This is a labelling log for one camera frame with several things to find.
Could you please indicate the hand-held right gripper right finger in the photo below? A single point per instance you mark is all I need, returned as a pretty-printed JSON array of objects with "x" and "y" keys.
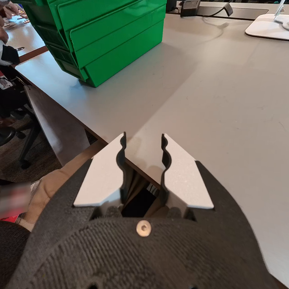
[{"x": 187, "y": 182}]

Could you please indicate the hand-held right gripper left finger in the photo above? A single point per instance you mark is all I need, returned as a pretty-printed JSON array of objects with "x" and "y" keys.
[{"x": 99, "y": 180}]

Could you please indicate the another person's forearm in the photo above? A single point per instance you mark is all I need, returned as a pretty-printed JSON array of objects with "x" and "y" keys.
[{"x": 9, "y": 6}]

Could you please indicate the grey desk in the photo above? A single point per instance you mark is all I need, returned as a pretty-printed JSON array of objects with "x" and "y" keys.
[
  {"x": 203, "y": 101},
  {"x": 24, "y": 38}
]

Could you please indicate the person's left hand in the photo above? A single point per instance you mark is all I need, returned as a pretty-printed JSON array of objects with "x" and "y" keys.
[{"x": 3, "y": 31}]

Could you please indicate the person's leg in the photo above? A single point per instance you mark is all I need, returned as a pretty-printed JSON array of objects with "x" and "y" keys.
[{"x": 52, "y": 192}]

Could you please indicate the black office chair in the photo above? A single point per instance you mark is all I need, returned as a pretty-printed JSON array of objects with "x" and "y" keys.
[{"x": 18, "y": 135}]

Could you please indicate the person's black sweater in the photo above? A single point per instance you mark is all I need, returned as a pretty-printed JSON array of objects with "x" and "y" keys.
[{"x": 11, "y": 252}]

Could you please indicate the black power adapter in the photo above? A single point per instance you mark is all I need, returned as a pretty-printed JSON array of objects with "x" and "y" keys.
[{"x": 189, "y": 8}]

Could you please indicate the instruction sheet on stand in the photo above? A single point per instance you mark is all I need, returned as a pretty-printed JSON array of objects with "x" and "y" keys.
[{"x": 268, "y": 27}]

